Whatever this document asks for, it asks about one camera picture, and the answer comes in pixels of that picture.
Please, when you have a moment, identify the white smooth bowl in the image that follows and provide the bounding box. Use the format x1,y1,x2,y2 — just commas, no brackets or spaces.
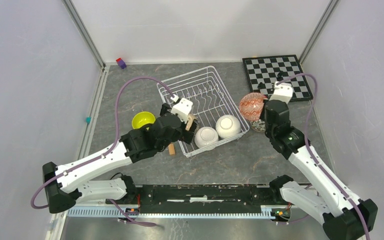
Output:
194,126,219,149

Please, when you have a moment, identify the black white chessboard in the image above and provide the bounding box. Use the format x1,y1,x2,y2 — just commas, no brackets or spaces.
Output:
242,54,314,102

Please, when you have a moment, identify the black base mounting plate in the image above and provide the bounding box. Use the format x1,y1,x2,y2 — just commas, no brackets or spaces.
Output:
116,184,288,214

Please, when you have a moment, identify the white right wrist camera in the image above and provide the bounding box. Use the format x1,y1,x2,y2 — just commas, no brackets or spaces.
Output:
268,81,294,104

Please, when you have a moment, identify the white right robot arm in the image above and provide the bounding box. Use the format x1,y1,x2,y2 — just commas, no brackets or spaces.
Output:
261,100,378,240

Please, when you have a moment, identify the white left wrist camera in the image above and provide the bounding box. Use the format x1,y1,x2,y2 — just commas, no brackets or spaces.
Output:
170,95,193,124

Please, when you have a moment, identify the beige ceramic bowl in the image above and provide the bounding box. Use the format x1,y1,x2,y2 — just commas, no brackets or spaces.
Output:
185,113,199,132

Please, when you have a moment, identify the red purple toy block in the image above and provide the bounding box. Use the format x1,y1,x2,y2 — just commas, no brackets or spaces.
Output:
116,57,127,69

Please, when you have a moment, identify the white wire dish rack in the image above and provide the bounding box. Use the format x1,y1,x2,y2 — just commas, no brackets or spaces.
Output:
162,65,250,157

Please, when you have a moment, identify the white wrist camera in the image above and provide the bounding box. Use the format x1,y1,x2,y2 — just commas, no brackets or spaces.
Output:
170,95,193,124
268,81,294,104

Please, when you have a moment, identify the blue patterned bowl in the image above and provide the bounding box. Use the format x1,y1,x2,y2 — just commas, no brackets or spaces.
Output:
238,92,268,122

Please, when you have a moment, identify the yellow bowl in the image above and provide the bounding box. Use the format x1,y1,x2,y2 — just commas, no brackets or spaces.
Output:
131,111,156,129

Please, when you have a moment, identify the aluminium frame rail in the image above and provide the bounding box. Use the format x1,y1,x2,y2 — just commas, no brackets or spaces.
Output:
44,65,110,240

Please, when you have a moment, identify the black chess piece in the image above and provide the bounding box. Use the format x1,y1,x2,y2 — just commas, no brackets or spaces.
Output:
276,71,284,80
257,82,266,90

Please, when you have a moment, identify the small wooden block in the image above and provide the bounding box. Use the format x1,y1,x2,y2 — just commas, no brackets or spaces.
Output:
168,143,176,156

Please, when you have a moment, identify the white ribbed bowl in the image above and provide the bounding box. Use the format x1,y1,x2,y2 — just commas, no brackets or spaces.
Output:
215,114,241,139

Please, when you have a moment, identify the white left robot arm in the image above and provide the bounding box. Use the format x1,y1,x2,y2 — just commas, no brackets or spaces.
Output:
42,98,199,214

